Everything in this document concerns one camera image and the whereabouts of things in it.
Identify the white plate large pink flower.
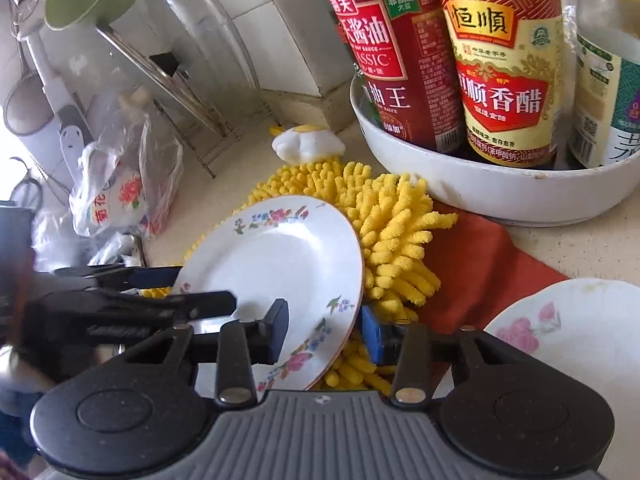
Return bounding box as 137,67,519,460
482,277,640,411

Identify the red label soy sauce bottle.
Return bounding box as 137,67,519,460
315,0,467,157

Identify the clear plastic bag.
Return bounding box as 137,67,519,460
31,209,137,267

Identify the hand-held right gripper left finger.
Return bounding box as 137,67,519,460
107,299,290,408

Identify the white plate small floral print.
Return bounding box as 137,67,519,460
170,195,365,393

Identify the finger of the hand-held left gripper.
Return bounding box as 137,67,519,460
95,289,237,347
54,265,184,294

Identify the clear bottle green white label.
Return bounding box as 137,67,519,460
567,0,640,169

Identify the white yellow egg plush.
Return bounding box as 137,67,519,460
270,123,347,166

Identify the white handled kitchen utensil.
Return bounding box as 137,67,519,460
12,0,97,187

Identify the yellow label vinegar bottle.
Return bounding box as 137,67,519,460
437,0,564,169

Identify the clear glass lid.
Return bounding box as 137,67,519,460
145,0,262,127

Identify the red cloth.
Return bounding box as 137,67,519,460
414,200,571,396

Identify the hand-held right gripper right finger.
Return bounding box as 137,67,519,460
360,305,543,408

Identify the white rotating condiment rack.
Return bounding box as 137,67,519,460
349,72,640,228

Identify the metal rimmed glass lid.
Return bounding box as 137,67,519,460
94,24,213,128

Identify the yellow chenille cloth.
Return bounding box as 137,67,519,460
140,160,458,393

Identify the wire lid rack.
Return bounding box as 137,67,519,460
94,24,282,179

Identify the metal mesh strainer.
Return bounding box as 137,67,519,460
2,0,57,139

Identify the flower print plastic bag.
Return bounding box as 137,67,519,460
69,87,184,239

